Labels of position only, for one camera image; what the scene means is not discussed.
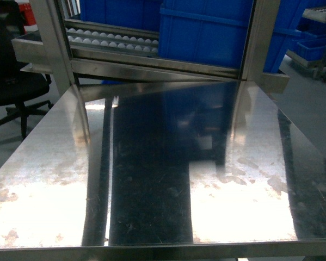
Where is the steel roller conveyor rack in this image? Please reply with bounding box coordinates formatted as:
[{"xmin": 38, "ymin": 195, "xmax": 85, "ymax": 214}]
[{"xmin": 13, "ymin": 1, "xmax": 289, "ymax": 94}]

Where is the blue crate behind left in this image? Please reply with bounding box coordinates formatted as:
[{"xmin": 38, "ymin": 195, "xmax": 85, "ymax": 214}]
[{"xmin": 79, "ymin": 0, "xmax": 163, "ymax": 32}]

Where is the small blue bin right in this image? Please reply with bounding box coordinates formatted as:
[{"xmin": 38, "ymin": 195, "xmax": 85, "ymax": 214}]
[{"xmin": 295, "ymin": 35, "xmax": 326, "ymax": 61}]

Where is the large blue plastic crate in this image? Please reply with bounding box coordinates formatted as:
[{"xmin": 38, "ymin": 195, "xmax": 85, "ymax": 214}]
[{"xmin": 158, "ymin": 0, "xmax": 308, "ymax": 73}]

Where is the black office chair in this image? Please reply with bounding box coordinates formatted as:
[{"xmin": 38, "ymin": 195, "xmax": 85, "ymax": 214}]
[{"xmin": 0, "ymin": 1, "xmax": 53, "ymax": 138}]

